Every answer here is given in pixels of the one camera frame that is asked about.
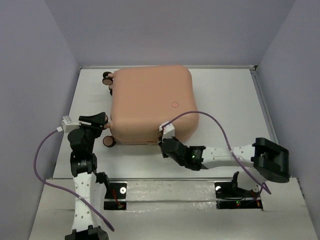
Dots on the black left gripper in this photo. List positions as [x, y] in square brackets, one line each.
[98, 121]

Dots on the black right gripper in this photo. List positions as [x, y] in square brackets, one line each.
[164, 154]

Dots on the pink hard-shell suitcase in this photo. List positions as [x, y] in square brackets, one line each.
[144, 98]

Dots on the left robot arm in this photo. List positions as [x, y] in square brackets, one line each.
[90, 185]

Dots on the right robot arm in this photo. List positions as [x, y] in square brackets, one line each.
[261, 162]

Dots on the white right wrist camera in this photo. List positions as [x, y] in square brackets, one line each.
[167, 131]

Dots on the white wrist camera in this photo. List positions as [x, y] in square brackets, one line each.
[67, 125]
[167, 131]

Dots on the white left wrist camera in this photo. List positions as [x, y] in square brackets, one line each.
[67, 125]

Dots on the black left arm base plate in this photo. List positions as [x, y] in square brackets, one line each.
[115, 197]

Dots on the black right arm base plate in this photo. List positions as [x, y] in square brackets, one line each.
[230, 197]

